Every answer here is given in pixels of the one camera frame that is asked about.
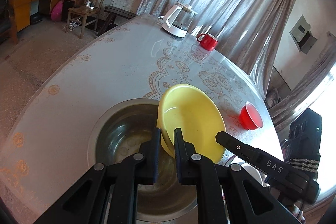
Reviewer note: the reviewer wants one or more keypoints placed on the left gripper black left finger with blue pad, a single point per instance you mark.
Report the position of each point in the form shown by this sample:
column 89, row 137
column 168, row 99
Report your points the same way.
column 108, row 193

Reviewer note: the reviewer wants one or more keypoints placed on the wall electrical box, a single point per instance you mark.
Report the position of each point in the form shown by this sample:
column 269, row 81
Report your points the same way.
column 302, row 36

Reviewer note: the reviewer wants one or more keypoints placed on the white glass electric kettle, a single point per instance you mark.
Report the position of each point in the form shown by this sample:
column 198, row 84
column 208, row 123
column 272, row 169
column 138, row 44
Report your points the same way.
column 178, row 19

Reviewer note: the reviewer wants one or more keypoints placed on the stainless steel bowl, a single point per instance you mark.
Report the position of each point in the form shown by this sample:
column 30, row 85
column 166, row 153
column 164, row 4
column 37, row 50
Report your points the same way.
column 118, row 134

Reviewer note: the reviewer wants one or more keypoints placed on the red mug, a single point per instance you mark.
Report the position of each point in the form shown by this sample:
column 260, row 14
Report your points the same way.
column 207, row 41

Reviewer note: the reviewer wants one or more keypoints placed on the large purple floral plate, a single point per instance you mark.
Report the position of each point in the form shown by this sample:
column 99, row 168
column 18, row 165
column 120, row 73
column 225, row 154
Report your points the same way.
column 255, row 173

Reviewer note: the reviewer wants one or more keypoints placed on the pink bag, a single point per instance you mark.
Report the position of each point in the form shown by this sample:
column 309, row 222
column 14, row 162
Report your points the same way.
column 56, row 14

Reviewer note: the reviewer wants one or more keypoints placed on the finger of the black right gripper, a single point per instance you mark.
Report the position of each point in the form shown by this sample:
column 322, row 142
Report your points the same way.
column 237, row 147

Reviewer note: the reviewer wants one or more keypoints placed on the red plastic bowl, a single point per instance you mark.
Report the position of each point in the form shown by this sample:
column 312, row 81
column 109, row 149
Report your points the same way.
column 249, row 117

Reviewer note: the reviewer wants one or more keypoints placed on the wooden chair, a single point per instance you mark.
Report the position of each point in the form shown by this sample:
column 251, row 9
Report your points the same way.
column 84, row 15

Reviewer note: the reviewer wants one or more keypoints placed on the right side curtain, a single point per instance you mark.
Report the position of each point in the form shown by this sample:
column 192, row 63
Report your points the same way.
column 307, row 90

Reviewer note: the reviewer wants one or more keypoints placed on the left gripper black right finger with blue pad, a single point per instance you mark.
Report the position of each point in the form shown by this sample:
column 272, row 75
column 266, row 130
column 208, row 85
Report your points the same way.
column 225, row 194

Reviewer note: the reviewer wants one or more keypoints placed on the yellow plastic bowl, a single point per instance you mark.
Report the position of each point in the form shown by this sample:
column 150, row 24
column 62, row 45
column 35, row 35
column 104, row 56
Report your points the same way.
column 190, row 109

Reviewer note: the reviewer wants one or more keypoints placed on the dark wooden bench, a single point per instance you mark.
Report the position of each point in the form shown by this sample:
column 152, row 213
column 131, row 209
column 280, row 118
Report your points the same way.
column 113, row 13

